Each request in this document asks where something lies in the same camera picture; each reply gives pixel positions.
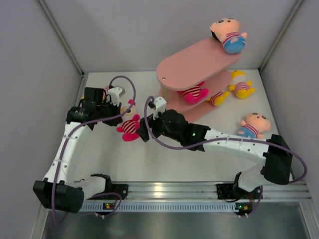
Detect aluminium mounting rail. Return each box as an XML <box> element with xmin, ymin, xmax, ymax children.
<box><xmin>39</xmin><ymin>181</ymin><xmax>312</xmax><ymax>200</ymax></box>

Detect slotted cable duct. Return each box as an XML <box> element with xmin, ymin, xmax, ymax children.
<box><xmin>79</xmin><ymin>201</ymin><xmax>251</xmax><ymax>213</ymax></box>

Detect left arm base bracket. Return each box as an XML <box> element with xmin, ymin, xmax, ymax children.
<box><xmin>89</xmin><ymin>184</ymin><xmax>129</xmax><ymax>200</ymax></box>

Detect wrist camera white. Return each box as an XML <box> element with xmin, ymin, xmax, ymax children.
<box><xmin>106</xmin><ymin>86</ymin><xmax>125</xmax><ymax>107</ymax></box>
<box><xmin>148</xmin><ymin>96</ymin><xmax>166</xmax><ymax>120</ymax></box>

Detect pink three-tier shelf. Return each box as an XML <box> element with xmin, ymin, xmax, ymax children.
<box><xmin>156</xmin><ymin>37</ymin><xmax>241</xmax><ymax>122</ymax></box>

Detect yellow plush toy right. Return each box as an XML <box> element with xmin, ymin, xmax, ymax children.
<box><xmin>228</xmin><ymin>70</ymin><xmax>255</xmax><ymax>100</ymax></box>

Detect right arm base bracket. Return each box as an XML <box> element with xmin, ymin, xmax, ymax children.
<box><xmin>216</xmin><ymin>183</ymin><xmax>248</xmax><ymax>201</ymax></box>

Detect pink white panda plush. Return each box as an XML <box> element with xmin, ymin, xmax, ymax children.
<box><xmin>178</xmin><ymin>85</ymin><xmax>209</xmax><ymax>105</ymax></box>
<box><xmin>116</xmin><ymin>99</ymin><xmax>140</xmax><ymax>142</ymax></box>

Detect boy doll on shelf top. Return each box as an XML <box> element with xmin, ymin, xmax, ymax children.
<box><xmin>210</xmin><ymin>17</ymin><xmax>248</xmax><ymax>55</ymax></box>

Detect yellow plush toy under shelf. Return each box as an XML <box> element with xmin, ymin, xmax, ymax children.
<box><xmin>206</xmin><ymin>91</ymin><xmax>230</xmax><ymax>107</ymax></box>

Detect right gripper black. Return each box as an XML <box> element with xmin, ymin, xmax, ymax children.
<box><xmin>137</xmin><ymin>107</ymin><xmax>182</xmax><ymax>142</ymax></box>

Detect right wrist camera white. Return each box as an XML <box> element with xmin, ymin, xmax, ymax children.
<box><xmin>148</xmin><ymin>96</ymin><xmax>166</xmax><ymax>120</ymax></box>

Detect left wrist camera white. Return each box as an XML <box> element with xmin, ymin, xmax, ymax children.
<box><xmin>106</xmin><ymin>86</ymin><xmax>125</xmax><ymax>107</ymax></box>

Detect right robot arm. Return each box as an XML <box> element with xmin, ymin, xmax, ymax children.
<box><xmin>137</xmin><ymin>110</ymin><xmax>292</xmax><ymax>198</ymax></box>

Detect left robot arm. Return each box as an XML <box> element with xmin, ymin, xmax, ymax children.
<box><xmin>33</xmin><ymin>86</ymin><xmax>125</xmax><ymax>213</ymax></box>

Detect boy doll blue shorts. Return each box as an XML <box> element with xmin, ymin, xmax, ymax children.
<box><xmin>238</xmin><ymin>113</ymin><xmax>271</xmax><ymax>139</ymax></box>

